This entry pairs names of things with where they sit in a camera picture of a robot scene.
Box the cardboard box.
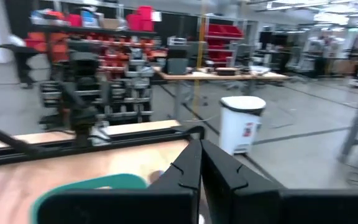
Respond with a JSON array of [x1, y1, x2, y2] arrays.
[[101, 17, 121, 30]]

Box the shelving with orange bins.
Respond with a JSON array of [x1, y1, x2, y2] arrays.
[[26, 6, 158, 125]]

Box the white trash can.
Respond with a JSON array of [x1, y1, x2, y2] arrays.
[[218, 95, 267, 156]]

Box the blue storage box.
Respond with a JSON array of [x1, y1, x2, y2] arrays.
[[81, 11, 101, 28]]

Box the gray equipment box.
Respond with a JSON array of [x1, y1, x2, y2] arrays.
[[166, 57, 190, 75]]

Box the wooden workbench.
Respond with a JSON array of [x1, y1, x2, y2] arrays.
[[155, 67, 290, 121]]

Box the rack with red bins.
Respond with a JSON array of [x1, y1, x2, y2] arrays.
[[201, 14, 249, 69]]

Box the teal plastic bin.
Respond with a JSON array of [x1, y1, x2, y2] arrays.
[[29, 173, 150, 224]]

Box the person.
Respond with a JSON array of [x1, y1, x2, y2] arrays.
[[0, 33, 42, 90]]

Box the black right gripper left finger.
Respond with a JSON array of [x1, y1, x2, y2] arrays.
[[149, 139, 203, 224]]

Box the gray metal table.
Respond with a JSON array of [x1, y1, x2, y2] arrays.
[[337, 86, 358, 164]]

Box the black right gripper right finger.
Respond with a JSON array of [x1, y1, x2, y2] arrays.
[[201, 139, 281, 224]]

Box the yellow cable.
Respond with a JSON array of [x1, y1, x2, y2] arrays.
[[193, 0, 207, 121]]

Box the red storage bin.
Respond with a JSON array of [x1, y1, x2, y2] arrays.
[[140, 19, 155, 32], [68, 14, 83, 28], [126, 14, 142, 31], [137, 5, 154, 20]]

